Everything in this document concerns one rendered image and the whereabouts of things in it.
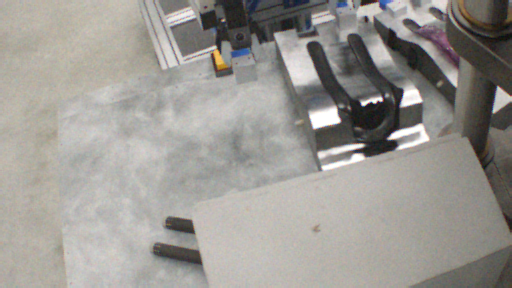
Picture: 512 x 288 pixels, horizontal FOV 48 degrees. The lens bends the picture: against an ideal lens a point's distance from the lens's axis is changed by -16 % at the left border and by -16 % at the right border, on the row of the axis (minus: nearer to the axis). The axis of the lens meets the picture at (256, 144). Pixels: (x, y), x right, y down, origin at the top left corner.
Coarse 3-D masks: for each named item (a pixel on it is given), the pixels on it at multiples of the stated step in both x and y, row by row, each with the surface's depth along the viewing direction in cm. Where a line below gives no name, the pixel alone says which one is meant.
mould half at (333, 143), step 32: (288, 32) 165; (320, 32) 164; (352, 32) 163; (288, 64) 158; (352, 64) 156; (384, 64) 155; (320, 96) 147; (352, 96) 143; (416, 96) 141; (320, 128) 139; (416, 128) 144; (320, 160) 142; (352, 160) 141
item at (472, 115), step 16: (464, 0) 66; (480, 0) 63; (496, 0) 62; (480, 16) 65; (496, 16) 64; (464, 64) 73; (464, 80) 74; (480, 80) 72; (464, 96) 76; (480, 96) 74; (464, 112) 78; (480, 112) 76; (464, 128) 80; (480, 128) 79; (480, 144) 82
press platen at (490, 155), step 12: (444, 132) 88; (492, 132) 87; (504, 132) 87; (492, 144) 85; (504, 144) 86; (480, 156) 84; (492, 156) 84; (504, 156) 84; (492, 168) 83; (504, 168) 83; (492, 180) 82; (504, 180) 81; (504, 192) 81; (504, 204) 79; (504, 216) 79
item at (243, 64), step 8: (232, 56) 154; (240, 56) 152; (248, 56) 151; (232, 64) 150; (240, 64) 150; (248, 64) 149; (240, 72) 150; (248, 72) 151; (256, 72) 151; (240, 80) 152; (248, 80) 153; (256, 80) 153
